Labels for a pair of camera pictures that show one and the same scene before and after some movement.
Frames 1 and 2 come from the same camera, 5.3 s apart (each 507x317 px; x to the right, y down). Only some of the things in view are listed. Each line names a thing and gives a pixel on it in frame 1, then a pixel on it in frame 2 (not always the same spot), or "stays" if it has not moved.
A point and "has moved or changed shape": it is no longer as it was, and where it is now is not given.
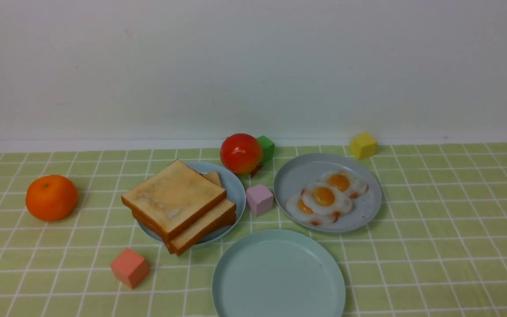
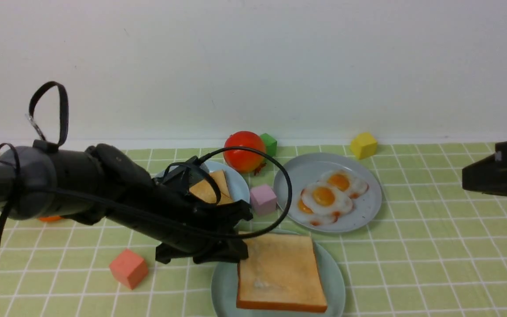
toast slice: [200, 230] has moved or changed shape
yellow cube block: [364, 146] stays
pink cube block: [259, 200] stays
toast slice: [174, 199] has moved or changed shape
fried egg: [327, 199] stays
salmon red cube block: [130, 268] stays
